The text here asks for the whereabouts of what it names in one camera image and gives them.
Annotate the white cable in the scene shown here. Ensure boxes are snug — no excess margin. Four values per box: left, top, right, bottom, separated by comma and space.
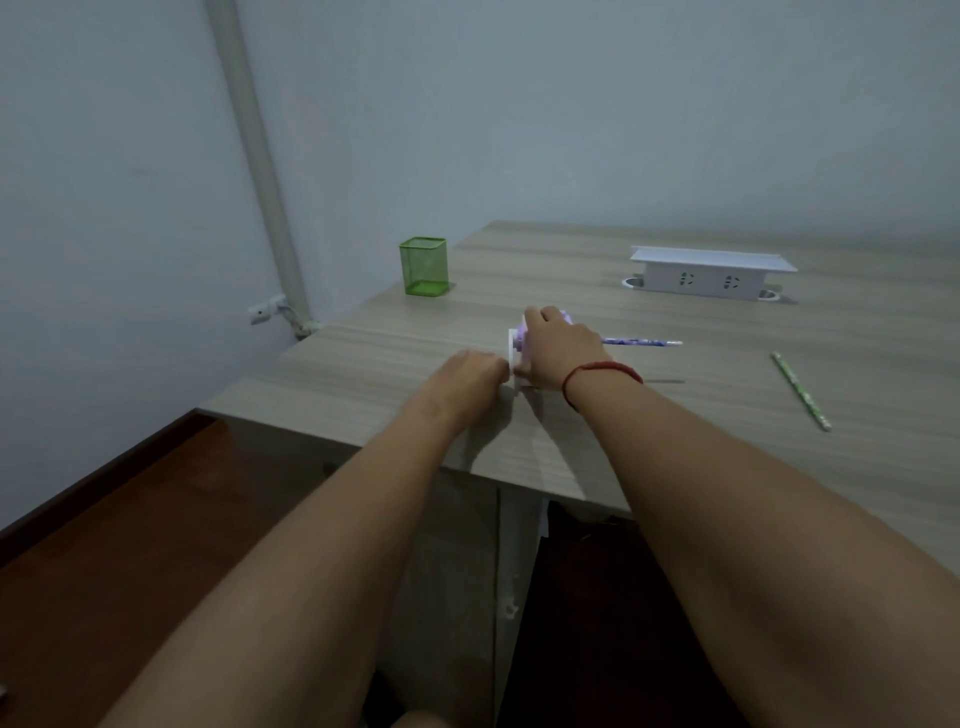
278, 302, 324, 342

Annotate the person's right hand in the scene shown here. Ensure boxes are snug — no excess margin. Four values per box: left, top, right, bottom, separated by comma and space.
512, 305, 630, 399

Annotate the wooden desk cabinet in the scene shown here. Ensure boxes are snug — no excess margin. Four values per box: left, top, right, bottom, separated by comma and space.
221, 419, 553, 728

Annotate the green patterned pencil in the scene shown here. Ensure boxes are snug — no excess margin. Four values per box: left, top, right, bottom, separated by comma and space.
769, 350, 835, 433

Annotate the person's left forearm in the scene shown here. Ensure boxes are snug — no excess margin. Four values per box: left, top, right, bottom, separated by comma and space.
97, 408, 470, 728

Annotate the white desk socket box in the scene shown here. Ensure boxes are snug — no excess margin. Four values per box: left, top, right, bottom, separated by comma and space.
620, 245, 800, 305

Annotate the red string bracelet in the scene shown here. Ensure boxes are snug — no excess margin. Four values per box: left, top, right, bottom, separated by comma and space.
561, 361, 646, 413

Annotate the purple pencil sharpener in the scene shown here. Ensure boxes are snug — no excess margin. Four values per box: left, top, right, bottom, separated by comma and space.
506, 307, 577, 391

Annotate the green mesh pen holder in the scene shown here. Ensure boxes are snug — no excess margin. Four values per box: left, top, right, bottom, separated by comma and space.
398, 236, 452, 298

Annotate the person's right forearm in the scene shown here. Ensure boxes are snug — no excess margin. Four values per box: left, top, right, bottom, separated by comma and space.
566, 371, 960, 728

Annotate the white wall pipe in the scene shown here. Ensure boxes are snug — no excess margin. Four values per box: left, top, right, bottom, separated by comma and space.
203, 0, 313, 331

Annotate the person's left hand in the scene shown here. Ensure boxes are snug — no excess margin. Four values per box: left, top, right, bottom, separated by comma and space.
416, 348, 511, 435

